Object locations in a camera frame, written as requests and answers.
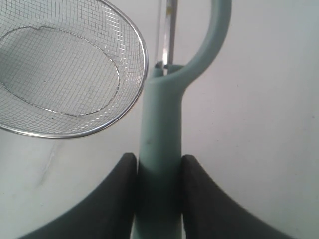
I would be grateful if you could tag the oval wire mesh basket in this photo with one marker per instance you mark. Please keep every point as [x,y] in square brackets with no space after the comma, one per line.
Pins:
[68,68]

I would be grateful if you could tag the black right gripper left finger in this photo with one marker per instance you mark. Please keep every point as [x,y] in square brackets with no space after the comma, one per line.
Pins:
[106,213]

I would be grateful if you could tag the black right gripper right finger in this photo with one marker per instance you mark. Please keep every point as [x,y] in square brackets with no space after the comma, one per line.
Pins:
[209,213]

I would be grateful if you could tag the teal handled peeler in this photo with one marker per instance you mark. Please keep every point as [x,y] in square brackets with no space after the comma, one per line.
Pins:
[158,214]

